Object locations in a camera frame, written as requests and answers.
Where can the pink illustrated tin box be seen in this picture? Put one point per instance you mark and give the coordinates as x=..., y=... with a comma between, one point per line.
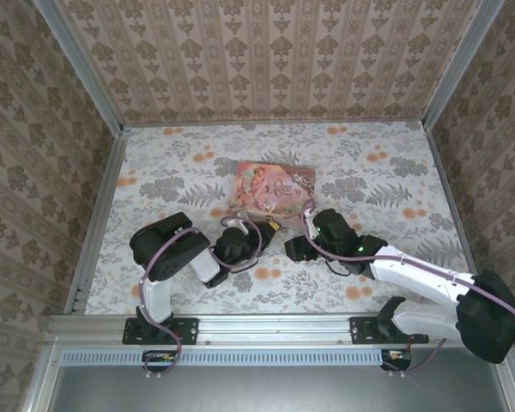
x=274, y=184

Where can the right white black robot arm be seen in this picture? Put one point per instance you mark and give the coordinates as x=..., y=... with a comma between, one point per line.
x=420, y=274

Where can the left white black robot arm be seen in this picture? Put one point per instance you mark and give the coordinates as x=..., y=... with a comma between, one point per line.
x=159, y=253

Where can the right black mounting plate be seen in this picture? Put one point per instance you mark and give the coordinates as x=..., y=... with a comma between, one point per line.
x=362, y=330

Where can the black mounting plate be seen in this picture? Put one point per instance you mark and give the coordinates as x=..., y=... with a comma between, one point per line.
x=184, y=330
x=362, y=330

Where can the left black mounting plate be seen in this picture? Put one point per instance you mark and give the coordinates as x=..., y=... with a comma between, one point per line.
x=184, y=330

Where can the grey metal panel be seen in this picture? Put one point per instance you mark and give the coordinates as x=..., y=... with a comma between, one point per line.
x=274, y=390

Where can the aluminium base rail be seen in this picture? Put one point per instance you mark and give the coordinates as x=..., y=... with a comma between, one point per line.
x=274, y=328

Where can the aluminium side rail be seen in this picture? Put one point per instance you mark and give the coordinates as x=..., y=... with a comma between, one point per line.
x=107, y=197
x=450, y=193

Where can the aluminium frame post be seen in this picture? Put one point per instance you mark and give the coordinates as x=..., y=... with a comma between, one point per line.
x=455, y=64
x=81, y=64

